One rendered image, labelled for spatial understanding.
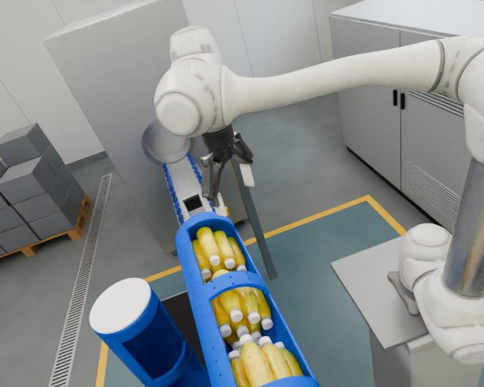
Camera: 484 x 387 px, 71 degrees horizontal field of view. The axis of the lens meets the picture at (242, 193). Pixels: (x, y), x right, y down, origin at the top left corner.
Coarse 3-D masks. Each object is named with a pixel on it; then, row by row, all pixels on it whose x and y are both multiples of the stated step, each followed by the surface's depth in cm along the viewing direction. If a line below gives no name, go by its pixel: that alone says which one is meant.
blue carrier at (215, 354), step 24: (216, 216) 149; (192, 240) 155; (240, 240) 146; (192, 264) 128; (192, 288) 122; (216, 288) 113; (264, 288) 118; (216, 336) 101; (288, 336) 111; (216, 360) 96; (216, 384) 93; (288, 384) 84; (312, 384) 87
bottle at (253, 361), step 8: (248, 344) 99; (256, 344) 99; (240, 352) 99; (248, 352) 96; (256, 352) 96; (248, 360) 94; (256, 360) 94; (264, 360) 95; (248, 368) 93; (256, 368) 92; (264, 368) 92; (248, 376) 92; (256, 376) 90; (264, 376) 90; (272, 376) 91; (256, 384) 89; (264, 384) 88
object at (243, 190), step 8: (232, 160) 204; (232, 168) 207; (240, 176) 212; (240, 184) 215; (240, 192) 218; (248, 192) 219; (248, 200) 223; (248, 208) 226; (248, 216) 230; (256, 216) 231; (256, 224) 235; (256, 232) 238; (256, 240) 248; (264, 240) 244; (264, 248) 248; (264, 256) 252; (264, 264) 262; (272, 264) 259; (272, 272) 263
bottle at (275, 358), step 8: (264, 344) 104; (272, 344) 103; (264, 352) 101; (272, 352) 99; (280, 352) 100; (272, 360) 98; (280, 360) 98; (272, 368) 96; (280, 368) 95; (288, 368) 96; (280, 376) 93; (288, 376) 93
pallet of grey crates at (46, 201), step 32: (32, 128) 375; (0, 160) 399; (32, 160) 366; (0, 192) 347; (32, 192) 350; (64, 192) 392; (0, 224) 362; (32, 224) 369; (64, 224) 378; (0, 256) 380
